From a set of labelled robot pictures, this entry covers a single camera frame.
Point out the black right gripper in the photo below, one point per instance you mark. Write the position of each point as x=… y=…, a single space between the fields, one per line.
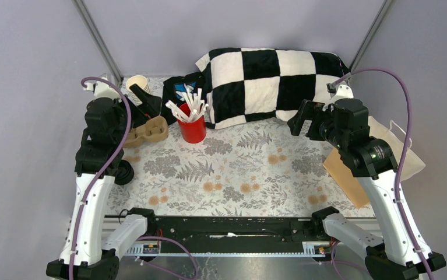
x=308 y=110

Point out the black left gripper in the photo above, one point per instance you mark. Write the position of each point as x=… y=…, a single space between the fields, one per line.
x=151 y=105

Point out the brown pulp cup carrier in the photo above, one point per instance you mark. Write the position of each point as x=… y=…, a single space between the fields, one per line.
x=154 y=130

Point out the stack of paper cups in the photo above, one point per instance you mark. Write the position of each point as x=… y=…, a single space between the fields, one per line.
x=139 y=82

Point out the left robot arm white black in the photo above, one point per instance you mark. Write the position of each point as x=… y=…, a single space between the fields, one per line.
x=99 y=165

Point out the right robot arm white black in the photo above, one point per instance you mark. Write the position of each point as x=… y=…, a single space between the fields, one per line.
x=400 y=252

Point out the black blue printed cloth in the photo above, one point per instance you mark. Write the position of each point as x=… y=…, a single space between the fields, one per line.
x=173 y=89

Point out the red cup holder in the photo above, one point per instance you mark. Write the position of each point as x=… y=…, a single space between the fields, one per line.
x=193 y=132

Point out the black white checkered blanket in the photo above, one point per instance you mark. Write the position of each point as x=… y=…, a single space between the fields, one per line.
x=251 y=84

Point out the floral patterned table mat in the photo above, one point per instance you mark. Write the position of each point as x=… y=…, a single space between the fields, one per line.
x=254 y=169

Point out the left aluminium frame post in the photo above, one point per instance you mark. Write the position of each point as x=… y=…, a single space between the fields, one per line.
x=94 y=32

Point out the aluminium frame post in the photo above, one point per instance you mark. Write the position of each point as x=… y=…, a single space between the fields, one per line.
x=94 y=32
x=384 y=10

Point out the right aluminium frame post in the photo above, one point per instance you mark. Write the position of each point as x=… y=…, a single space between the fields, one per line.
x=384 y=10

